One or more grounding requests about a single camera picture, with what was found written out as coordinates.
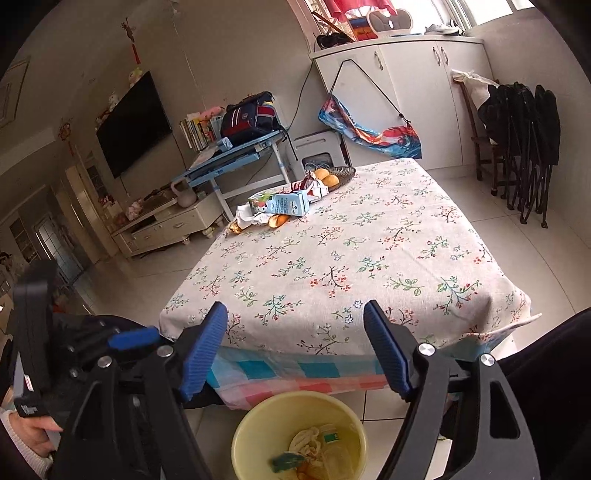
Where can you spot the blue white drink carton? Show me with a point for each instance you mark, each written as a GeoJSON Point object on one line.
{"type": "Point", "coordinates": [291, 203]}

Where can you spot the white floor appliance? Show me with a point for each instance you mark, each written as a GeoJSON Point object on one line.
{"type": "Point", "coordinates": [318, 143]}

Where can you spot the black folding chairs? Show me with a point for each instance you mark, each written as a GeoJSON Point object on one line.
{"type": "Point", "coordinates": [521, 120]}

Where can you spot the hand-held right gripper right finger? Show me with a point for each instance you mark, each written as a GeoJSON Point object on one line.
{"type": "Point", "coordinates": [388, 350]}

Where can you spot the white papers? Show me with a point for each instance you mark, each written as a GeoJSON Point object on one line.
{"type": "Point", "coordinates": [203, 159]}

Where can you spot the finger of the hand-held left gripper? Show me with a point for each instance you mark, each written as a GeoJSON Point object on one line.
{"type": "Point", "coordinates": [134, 338]}

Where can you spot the white grey cushion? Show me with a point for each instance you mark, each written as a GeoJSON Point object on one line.
{"type": "Point", "coordinates": [390, 21]}

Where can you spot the orange fruit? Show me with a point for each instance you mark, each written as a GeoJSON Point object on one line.
{"type": "Point", "coordinates": [321, 174]}
{"type": "Point", "coordinates": [331, 181]}

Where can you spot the pink stuffed toy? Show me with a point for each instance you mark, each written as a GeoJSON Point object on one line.
{"type": "Point", "coordinates": [135, 208]}

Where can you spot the row of books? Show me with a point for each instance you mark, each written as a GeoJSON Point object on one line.
{"type": "Point", "coordinates": [198, 131]}

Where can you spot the pastel checked tablecloth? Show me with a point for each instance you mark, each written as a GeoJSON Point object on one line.
{"type": "Point", "coordinates": [277, 374]}

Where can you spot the dark fruit bowl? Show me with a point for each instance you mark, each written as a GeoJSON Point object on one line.
{"type": "Point", "coordinates": [346, 174]}

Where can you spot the yellow plastic bucket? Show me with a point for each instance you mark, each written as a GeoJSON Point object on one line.
{"type": "Point", "coordinates": [249, 438]}

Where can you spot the red hanging garment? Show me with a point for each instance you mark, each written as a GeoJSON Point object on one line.
{"type": "Point", "coordinates": [360, 5]}

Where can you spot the red wall ornament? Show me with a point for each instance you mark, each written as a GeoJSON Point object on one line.
{"type": "Point", "coordinates": [64, 128]}

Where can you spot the white tissue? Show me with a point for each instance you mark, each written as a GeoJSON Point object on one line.
{"type": "Point", "coordinates": [304, 441]}

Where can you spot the yellow plush toy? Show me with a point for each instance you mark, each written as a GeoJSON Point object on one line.
{"type": "Point", "coordinates": [135, 76]}

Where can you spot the beige kettlebell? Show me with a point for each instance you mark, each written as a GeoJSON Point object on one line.
{"type": "Point", "coordinates": [187, 198]}

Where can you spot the person's left forearm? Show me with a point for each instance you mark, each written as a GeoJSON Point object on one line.
{"type": "Point", "coordinates": [14, 457]}

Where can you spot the green white drink carton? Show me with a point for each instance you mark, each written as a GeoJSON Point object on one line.
{"type": "Point", "coordinates": [258, 203]}

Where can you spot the table with floral cloth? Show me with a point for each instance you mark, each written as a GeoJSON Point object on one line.
{"type": "Point", "coordinates": [346, 258]}

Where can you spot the orange snack wrapper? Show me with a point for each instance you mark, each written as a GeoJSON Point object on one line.
{"type": "Point", "coordinates": [277, 220]}
{"type": "Point", "coordinates": [235, 227]}

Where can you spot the window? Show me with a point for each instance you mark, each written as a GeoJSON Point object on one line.
{"type": "Point", "coordinates": [485, 9]}

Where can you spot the white plush toy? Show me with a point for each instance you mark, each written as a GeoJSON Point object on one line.
{"type": "Point", "coordinates": [113, 100]}

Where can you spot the person's left hand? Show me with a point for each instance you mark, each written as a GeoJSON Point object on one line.
{"type": "Point", "coordinates": [32, 434]}

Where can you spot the white sneakers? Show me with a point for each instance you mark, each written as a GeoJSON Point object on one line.
{"type": "Point", "coordinates": [443, 28]}

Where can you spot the pink plush toy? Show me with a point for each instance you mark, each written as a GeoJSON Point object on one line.
{"type": "Point", "coordinates": [212, 113]}

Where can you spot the person's black trouser leg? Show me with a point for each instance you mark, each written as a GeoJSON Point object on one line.
{"type": "Point", "coordinates": [554, 378]}

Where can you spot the wooden chair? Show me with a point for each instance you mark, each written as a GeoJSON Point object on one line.
{"type": "Point", "coordinates": [482, 157]}

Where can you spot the black shoes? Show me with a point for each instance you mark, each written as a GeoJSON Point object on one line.
{"type": "Point", "coordinates": [332, 41]}

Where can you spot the navy backpack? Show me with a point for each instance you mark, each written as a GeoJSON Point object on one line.
{"type": "Point", "coordinates": [244, 120]}

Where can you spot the blue study desk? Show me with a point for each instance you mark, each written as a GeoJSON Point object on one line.
{"type": "Point", "coordinates": [221, 159]}

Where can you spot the clear plastic box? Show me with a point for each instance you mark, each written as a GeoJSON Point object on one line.
{"type": "Point", "coordinates": [337, 461]}

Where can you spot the red hanging knot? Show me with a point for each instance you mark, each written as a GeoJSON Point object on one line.
{"type": "Point", "coordinates": [131, 44]}

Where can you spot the orange blue bag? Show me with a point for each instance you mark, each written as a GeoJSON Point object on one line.
{"type": "Point", "coordinates": [360, 30]}

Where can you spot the white storage cabinet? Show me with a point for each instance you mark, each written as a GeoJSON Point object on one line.
{"type": "Point", "coordinates": [415, 92]}

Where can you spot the white cloth bag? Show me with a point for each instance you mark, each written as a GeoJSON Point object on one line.
{"type": "Point", "coordinates": [475, 90]}

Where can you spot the white television cabinet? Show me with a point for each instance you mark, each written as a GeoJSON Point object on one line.
{"type": "Point", "coordinates": [171, 226]}

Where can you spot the black television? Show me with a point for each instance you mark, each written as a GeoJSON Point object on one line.
{"type": "Point", "coordinates": [134, 124]}

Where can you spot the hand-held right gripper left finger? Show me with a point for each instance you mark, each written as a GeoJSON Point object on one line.
{"type": "Point", "coordinates": [203, 350]}

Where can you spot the white plastic bag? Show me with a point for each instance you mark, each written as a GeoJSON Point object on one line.
{"type": "Point", "coordinates": [247, 217]}

